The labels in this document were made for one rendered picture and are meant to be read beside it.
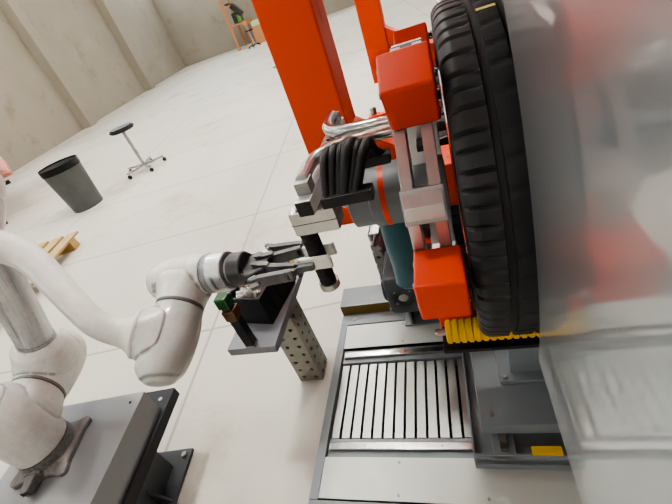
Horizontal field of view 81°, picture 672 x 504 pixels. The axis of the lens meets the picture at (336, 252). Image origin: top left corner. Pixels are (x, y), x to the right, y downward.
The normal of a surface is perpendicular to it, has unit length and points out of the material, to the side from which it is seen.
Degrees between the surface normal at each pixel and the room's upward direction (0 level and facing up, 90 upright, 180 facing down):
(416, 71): 35
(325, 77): 90
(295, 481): 0
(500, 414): 0
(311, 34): 90
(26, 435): 88
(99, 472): 0
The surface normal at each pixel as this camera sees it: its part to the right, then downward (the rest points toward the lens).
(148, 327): 0.14, -0.50
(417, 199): -0.33, -0.11
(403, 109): 0.05, 0.95
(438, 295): -0.15, 0.62
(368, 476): -0.30, -0.77
